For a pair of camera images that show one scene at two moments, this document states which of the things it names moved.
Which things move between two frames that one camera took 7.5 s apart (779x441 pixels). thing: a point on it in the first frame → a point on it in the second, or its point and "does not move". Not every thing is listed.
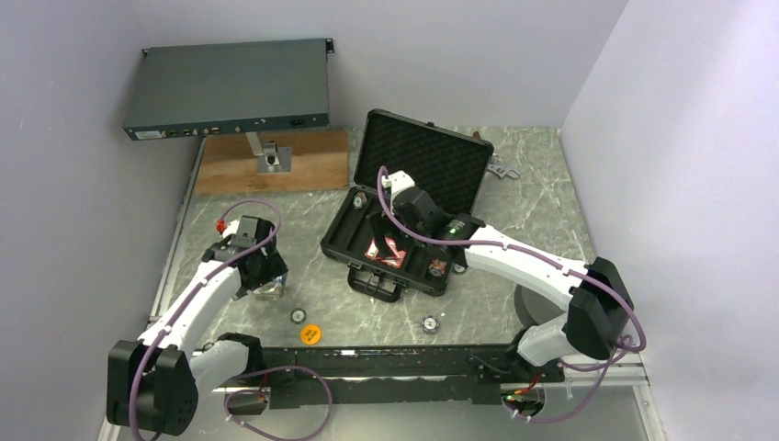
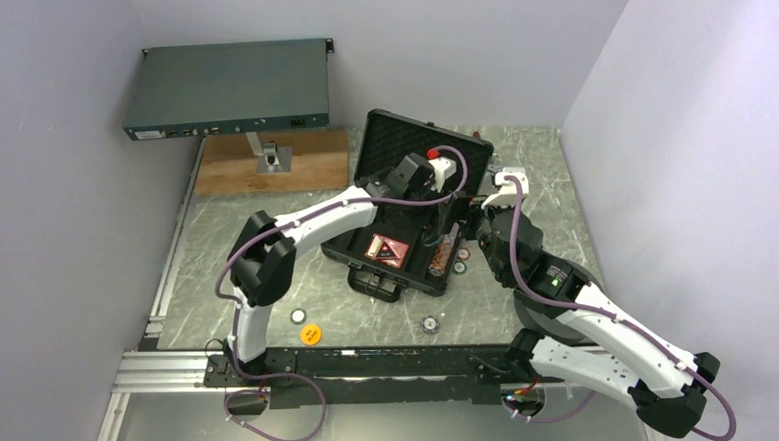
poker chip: (458, 269) does not move
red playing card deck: (395, 260) does not move
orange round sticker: (310, 334) does not move
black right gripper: (382, 224) → (493, 209)
